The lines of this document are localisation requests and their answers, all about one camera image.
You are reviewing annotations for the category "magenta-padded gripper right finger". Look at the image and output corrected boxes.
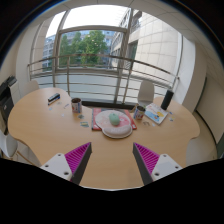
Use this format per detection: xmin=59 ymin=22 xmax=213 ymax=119
xmin=132 ymin=142 xmax=183 ymax=186

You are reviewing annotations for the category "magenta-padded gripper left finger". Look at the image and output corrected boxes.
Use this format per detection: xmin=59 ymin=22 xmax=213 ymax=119
xmin=40 ymin=142 xmax=93 ymax=186

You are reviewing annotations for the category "mint green computer mouse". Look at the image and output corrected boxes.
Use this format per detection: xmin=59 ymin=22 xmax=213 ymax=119
xmin=108 ymin=112 xmax=121 ymax=127

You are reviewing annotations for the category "pink and white mouse pad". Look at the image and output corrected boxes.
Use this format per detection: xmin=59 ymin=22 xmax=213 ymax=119
xmin=95 ymin=109 xmax=134 ymax=139

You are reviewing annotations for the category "white picture booklet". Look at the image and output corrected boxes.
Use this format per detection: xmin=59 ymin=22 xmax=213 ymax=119
xmin=144 ymin=102 xmax=169 ymax=126

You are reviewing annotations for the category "red book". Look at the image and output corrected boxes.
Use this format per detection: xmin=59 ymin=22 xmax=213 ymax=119
xmin=91 ymin=107 xmax=138 ymax=132

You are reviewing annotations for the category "printed white paper cup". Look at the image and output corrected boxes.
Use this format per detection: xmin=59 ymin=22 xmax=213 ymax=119
xmin=70 ymin=97 xmax=83 ymax=114
xmin=133 ymin=105 xmax=146 ymax=121

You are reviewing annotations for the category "black cylindrical speaker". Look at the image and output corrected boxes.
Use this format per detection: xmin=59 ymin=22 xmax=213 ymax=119
xmin=160 ymin=89 xmax=175 ymax=111

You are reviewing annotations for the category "black and blue stapler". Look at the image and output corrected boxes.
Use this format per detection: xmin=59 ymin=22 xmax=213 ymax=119
xmin=47 ymin=92 xmax=62 ymax=106

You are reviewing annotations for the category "black and white printer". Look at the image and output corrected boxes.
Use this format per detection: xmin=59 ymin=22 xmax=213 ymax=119
xmin=0 ymin=75 xmax=18 ymax=126

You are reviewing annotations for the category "metal balcony railing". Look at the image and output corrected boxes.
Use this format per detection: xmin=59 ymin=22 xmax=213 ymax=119
xmin=27 ymin=53 xmax=181 ymax=104

